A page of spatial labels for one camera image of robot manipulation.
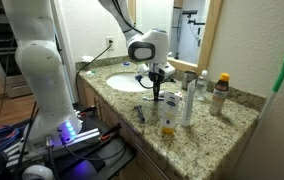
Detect white round device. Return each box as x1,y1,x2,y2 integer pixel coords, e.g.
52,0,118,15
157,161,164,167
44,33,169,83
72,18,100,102
21,164,55,180

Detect blue razor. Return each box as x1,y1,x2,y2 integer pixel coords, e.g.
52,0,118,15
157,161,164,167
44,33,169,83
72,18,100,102
133,105,146,125

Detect brown spray bottle orange cap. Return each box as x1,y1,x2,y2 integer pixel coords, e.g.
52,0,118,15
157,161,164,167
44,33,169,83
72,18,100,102
210,73,231,117

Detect wooden vanity cabinet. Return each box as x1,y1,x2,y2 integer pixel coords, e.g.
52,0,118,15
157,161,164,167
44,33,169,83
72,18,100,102
76,78,260,180

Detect black robot cart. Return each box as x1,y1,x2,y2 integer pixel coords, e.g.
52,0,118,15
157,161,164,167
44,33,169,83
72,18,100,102
0,103,137,180

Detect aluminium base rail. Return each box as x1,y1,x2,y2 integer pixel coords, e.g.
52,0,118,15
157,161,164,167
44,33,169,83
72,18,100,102
1,128,101,168

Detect white lotion tube yellow cap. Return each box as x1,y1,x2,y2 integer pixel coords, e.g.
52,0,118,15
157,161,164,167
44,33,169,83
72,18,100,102
161,92,182,135

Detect wood framed mirror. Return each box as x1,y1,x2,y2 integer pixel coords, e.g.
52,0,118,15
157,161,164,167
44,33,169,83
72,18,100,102
127,0,225,75

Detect grey metal cup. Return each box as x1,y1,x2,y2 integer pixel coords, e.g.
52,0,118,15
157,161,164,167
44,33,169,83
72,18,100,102
181,70,198,91

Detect coiled blue orange cables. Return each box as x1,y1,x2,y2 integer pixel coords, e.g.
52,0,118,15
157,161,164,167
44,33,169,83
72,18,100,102
0,124,20,156

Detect white oval sink basin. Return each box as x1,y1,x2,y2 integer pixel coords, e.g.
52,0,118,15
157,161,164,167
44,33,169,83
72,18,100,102
105,72,155,93

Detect black power cable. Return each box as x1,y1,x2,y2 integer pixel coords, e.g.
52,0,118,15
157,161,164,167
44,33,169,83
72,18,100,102
75,41,114,101

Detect blue and white toothbrush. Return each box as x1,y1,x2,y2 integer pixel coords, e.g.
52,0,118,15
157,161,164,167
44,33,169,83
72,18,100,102
142,95,165,102

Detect black base cable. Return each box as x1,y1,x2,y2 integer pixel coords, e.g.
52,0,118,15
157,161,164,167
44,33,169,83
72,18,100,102
61,133,128,162

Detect clear bottle white cap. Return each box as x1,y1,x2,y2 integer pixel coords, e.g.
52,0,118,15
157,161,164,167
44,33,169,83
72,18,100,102
196,69,210,102

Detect white wall outlet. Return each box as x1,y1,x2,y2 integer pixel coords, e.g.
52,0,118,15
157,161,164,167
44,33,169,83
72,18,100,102
105,36,115,51

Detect tall slim white tube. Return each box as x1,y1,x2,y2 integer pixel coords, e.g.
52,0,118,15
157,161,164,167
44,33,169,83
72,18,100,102
180,79,197,128

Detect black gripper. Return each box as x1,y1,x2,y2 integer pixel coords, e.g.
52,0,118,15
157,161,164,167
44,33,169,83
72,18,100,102
148,71,166,101

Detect orange black clamp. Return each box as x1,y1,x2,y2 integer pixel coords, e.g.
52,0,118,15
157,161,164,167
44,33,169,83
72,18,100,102
100,123,123,141
78,105,98,118

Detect grey drawer unit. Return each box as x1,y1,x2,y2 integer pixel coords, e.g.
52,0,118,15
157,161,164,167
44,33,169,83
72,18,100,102
3,73,33,99

